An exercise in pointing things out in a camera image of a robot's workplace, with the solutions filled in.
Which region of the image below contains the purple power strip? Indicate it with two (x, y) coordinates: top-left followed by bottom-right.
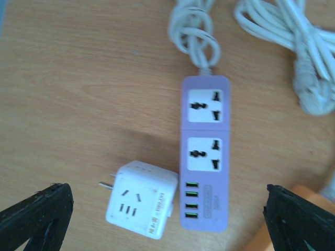
(180, 75), (230, 233)

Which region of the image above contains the orange strip white cable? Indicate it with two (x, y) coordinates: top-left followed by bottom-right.
(233, 0), (335, 117)

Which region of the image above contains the purple strip white cable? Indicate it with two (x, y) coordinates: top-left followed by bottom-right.
(167, 0), (222, 76)

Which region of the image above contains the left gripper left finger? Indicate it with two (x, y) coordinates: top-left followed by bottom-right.
(1, 183), (74, 250)

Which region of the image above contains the white cube adapter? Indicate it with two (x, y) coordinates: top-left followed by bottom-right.
(99, 161), (179, 239)

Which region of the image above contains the orange power strip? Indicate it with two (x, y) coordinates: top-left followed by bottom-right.
(244, 185), (334, 251)

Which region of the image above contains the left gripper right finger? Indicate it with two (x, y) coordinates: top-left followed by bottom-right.
(263, 184), (334, 250)

